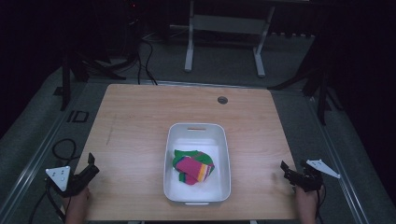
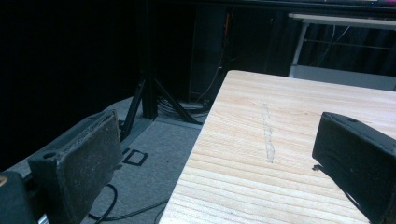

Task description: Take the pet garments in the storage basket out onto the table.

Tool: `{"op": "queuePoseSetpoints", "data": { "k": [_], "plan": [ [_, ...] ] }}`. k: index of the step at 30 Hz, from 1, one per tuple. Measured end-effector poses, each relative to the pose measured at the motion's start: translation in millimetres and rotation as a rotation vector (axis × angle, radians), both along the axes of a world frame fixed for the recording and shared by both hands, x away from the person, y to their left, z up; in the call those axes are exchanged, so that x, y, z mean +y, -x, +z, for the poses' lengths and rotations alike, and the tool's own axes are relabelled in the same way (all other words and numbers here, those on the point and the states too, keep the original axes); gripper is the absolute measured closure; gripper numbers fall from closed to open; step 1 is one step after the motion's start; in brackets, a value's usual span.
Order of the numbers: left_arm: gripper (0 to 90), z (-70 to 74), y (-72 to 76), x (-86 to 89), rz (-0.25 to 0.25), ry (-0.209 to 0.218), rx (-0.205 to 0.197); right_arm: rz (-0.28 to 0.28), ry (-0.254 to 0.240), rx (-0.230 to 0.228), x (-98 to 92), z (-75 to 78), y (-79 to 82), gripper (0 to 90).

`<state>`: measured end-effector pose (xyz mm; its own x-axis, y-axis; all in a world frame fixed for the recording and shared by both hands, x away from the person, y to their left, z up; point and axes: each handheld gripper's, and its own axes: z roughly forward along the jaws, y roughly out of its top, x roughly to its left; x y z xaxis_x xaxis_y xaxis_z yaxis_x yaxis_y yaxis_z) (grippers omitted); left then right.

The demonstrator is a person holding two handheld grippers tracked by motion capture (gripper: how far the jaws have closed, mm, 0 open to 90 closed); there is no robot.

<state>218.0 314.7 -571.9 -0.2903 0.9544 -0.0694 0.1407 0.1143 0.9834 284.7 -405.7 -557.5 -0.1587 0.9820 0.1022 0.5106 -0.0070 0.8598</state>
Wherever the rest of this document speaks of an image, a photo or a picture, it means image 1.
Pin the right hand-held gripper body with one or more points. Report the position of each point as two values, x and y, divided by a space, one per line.
311 177

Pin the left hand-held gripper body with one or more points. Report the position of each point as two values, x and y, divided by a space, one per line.
73 183

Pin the white plastic bin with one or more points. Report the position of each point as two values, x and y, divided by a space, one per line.
197 163

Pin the striped pink green sock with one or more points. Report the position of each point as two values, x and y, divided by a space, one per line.
193 168

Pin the person's left hand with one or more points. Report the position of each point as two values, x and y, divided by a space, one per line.
78 200

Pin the person's right hand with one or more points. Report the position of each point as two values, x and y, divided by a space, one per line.
306 197

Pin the black tripod stand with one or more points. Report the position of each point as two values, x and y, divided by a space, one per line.
81 67
314 82

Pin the metal floor rail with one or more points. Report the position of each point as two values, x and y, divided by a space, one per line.
34 155
337 161

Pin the white metal desk frame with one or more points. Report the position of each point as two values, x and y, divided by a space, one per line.
225 24

